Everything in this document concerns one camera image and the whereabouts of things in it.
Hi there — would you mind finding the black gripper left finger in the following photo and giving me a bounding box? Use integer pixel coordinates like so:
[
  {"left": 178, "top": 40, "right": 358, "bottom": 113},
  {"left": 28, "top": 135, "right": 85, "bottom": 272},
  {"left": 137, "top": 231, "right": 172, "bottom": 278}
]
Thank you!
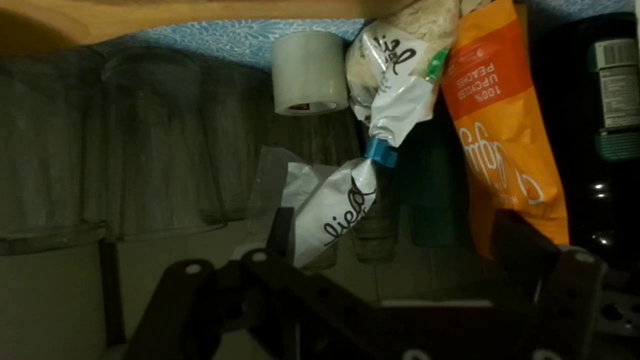
[{"left": 124, "top": 207, "right": 385, "bottom": 360}]

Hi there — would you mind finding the blue bag clip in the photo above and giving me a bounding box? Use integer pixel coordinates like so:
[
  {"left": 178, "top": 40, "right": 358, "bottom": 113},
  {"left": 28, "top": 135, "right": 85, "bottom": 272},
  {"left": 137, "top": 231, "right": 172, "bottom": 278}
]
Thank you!
[{"left": 363, "top": 135, "right": 401, "bottom": 171}]

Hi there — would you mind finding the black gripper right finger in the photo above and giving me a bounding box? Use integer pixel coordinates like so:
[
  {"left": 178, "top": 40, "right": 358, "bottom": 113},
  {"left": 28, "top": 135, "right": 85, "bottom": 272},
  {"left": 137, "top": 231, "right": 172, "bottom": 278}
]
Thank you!
[{"left": 492, "top": 210, "right": 608, "bottom": 360}]

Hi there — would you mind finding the white paper towel roll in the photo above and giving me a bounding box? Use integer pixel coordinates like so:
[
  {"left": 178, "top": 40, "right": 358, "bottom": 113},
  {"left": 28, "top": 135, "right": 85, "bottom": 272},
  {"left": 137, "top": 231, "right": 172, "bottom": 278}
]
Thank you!
[{"left": 271, "top": 28, "right": 353, "bottom": 121}]

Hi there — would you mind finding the black shelf leg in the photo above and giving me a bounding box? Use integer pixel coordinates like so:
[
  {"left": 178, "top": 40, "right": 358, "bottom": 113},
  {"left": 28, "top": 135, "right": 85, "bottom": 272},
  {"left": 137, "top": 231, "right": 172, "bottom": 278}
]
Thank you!
[{"left": 97, "top": 235, "right": 130, "bottom": 350}]

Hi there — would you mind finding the green drinking glass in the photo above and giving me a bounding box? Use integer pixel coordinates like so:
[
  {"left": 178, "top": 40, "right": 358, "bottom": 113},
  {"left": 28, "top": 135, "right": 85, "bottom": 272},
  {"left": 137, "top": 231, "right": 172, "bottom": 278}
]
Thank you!
[{"left": 402, "top": 110, "right": 472, "bottom": 251}]

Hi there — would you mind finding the orange snack pouch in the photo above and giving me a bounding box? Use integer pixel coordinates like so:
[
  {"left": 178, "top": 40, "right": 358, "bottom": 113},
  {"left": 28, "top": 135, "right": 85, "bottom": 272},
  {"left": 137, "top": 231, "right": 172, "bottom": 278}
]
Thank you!
[{"left": 438, "top": 0, "right": 573, "bottom": 261}]

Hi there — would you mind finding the clear drinking glass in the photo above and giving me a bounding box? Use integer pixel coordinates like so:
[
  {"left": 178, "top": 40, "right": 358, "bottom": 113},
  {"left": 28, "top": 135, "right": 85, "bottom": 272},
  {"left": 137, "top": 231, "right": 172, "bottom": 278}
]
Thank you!
[
  {"left": 198, "top": 64, "right": 284, "bottom": 227},
  {"left": 99, "top": 48, "right": 227, "bottom": 241},
  {"left": 0, "top": 55, "right": 108, "bottom": 261}
]

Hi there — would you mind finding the blue shelf liner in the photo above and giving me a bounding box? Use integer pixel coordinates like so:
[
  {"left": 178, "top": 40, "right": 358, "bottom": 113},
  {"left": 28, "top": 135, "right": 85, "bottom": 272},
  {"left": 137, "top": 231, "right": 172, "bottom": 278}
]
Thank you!
[{"left": 92, "top": 0, "right": 640, "bottom": 72}]

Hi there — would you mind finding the crumpled clear plastic wrap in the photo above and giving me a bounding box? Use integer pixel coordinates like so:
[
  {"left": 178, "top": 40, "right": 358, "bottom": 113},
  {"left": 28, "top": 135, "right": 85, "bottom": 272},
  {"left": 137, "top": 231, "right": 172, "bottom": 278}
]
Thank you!
[{"left": 247, "top": 145, "right": 343, "bottom": 221}]

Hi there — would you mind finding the wooden cabinet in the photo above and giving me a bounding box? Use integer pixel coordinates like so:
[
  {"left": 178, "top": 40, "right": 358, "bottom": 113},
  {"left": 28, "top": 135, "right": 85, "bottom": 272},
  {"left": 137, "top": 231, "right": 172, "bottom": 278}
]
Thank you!
[{"left": 0, "top": 0, "right": 417, "bottom": 61}]

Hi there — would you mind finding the small clear glass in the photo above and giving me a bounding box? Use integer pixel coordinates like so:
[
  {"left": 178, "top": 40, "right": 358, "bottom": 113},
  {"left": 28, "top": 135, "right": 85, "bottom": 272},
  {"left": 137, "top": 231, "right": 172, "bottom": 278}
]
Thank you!
[{"left": 351, "top": 190, "right": 402, "bottom": 265}]

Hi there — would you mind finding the clear granola bag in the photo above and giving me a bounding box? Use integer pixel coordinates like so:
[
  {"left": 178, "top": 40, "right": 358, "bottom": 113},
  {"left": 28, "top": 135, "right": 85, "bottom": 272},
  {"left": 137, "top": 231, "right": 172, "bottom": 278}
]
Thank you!
[{"left": 279, "top": 0, "right": 469, "bottom": 272}]

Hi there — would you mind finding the dark bottle with white label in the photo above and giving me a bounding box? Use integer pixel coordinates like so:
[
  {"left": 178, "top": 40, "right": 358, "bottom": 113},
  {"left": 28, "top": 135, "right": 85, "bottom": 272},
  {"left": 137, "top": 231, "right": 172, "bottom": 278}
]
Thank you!
[{"left": 533, "top": 10, "right": 640, "bottom": 271}]

